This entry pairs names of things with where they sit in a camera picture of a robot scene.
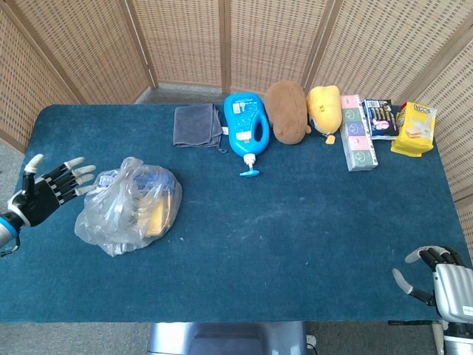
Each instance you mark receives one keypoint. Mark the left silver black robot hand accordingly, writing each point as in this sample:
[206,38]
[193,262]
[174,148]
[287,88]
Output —
[38,197]

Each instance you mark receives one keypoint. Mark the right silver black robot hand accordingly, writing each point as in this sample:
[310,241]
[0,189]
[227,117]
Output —
[454,292]

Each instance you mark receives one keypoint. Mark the clear plastic bag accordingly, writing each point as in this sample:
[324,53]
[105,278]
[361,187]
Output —
[111,218]

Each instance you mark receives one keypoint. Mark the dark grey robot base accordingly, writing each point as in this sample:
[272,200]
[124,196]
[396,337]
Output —
[225,338]

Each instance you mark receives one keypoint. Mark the blue box in bag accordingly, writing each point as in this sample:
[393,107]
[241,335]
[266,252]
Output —
[153,181]

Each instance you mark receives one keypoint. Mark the yellow sponge in bag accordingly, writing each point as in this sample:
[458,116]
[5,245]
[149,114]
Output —
[157,220]

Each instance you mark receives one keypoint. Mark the yellow snack package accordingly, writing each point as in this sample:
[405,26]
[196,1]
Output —
[414,133]

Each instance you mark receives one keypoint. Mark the grey folded cloth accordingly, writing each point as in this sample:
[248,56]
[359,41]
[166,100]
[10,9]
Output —
[196,125]

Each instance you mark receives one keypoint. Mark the pastel tissue pack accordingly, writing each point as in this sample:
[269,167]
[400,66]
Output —
[356,137]

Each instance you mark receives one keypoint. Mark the dark blue snack box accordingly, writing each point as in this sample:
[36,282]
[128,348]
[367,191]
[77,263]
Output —
[380,118]

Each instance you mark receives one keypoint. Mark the blue carpet table cover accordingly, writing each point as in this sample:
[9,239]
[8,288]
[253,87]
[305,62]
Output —
[258,240]

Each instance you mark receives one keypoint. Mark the woven rattan folding screen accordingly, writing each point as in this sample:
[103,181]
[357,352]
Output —
[184,40]

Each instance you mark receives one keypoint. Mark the blue pump bottle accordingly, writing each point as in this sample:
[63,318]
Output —
[244,125]

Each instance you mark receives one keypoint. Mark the yellow plush toy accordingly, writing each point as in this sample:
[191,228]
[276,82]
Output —
[325,109]

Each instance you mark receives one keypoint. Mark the brown capybara plush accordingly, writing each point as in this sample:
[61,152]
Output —
[288,114]

